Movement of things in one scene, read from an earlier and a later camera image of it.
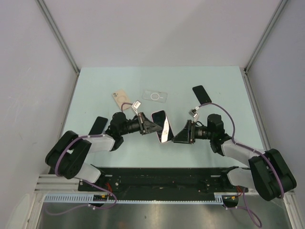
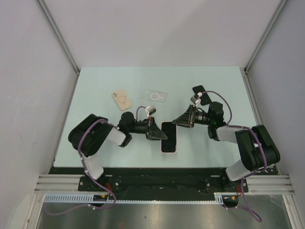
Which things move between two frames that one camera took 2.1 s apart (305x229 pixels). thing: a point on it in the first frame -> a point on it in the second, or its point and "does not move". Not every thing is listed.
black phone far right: [201, 94] does not move
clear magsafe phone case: [155, 96] does not move
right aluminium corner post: [274, 20] does not move
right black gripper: [187, 135] -> [187, 119]
